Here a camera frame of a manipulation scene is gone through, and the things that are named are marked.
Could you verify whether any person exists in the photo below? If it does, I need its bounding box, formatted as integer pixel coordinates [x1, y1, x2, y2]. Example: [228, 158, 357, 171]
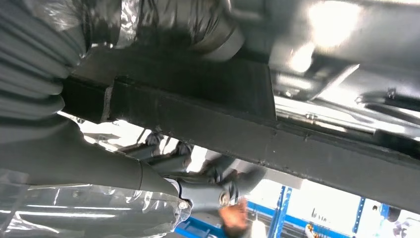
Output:
[218, 198, 250, 238]

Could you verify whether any blue metal shelf rack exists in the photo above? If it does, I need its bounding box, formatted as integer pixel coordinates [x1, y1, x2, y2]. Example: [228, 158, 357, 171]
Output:
[174, 185, 391, 238]

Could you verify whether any stamped sheet metal panel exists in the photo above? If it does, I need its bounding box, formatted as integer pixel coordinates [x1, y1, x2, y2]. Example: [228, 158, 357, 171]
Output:
[274, 62, 420, 139]

